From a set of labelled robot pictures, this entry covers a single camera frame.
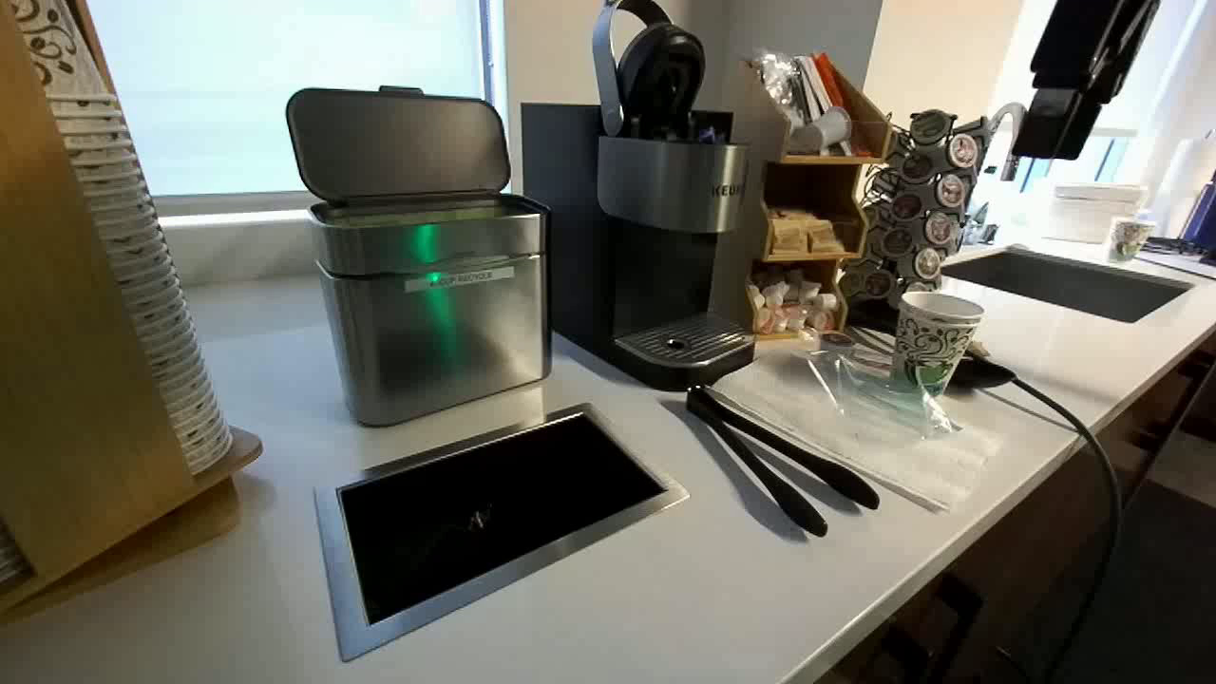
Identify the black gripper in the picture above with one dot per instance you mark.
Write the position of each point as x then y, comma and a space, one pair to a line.
1085, 57

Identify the black silver coffeemaker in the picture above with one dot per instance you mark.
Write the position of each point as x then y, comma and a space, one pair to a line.
660, 183

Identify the metal sink faucet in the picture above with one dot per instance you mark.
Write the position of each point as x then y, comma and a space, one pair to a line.
1000, 126

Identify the small patterned cup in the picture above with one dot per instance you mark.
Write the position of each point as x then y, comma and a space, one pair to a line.
1130, 235

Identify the blue bottle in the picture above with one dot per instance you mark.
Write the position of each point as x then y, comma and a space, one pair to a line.
1201, 220

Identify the coffee pod carousel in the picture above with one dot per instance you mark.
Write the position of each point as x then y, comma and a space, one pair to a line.
933, 202

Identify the wooden condiment organizer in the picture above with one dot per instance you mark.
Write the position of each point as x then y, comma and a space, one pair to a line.
812, 192

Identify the patterned paper cup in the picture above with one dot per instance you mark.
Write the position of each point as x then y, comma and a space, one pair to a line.
938, 337

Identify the clear plastic zip bag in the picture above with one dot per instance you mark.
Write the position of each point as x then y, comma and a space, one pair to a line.
877, 381

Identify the black plastic tongs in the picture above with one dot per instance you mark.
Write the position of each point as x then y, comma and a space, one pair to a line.
772, 458

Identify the stainless steel lidded bin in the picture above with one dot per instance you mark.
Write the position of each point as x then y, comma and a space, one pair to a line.
432, 327

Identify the steel framed counter chute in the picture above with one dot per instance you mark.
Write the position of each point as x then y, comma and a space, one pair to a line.
496, 518

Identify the stack of paper cups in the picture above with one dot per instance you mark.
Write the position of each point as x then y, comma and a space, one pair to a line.
140, 278

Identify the wooden cup dispenser stand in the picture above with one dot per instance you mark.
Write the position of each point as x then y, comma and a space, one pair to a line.
63, 381

